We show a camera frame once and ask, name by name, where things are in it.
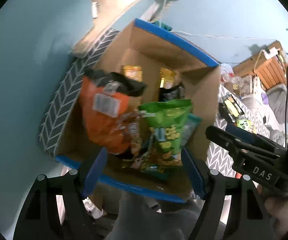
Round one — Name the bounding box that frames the teal anime snack bag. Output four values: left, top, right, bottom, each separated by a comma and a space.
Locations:
181, 113, 202, 146

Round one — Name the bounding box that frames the orange barcode snack bag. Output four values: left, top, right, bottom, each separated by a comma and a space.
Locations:
79, 69, 147, 157

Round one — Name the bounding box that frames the green pea snack bag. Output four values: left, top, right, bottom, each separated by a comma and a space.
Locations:
139, 99, 192, 174

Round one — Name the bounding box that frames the black snack bag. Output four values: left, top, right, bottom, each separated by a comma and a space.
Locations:
158, 82, 185, 102

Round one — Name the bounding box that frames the orange green noodle snack bag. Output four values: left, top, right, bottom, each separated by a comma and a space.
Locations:
237, 119, 257, 134

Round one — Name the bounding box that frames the right hand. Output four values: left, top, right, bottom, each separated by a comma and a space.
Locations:
264, 196, 288, 239

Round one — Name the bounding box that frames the grey bed blanket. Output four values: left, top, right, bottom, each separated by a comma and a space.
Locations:
242, 83, 288, 146

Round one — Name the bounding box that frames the grey chevron tablecloth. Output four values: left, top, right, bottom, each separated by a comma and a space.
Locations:
39, 28, 119, 158

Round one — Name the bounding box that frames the wooden headboard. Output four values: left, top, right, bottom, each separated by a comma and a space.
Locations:
233, 41, 287, 90

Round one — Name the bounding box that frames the blue edged cardboard box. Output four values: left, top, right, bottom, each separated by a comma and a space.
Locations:
55, 18, 221, 204

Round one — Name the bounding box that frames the yellow snack bag in box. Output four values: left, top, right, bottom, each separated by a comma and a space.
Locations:
122, 65, 143, 82

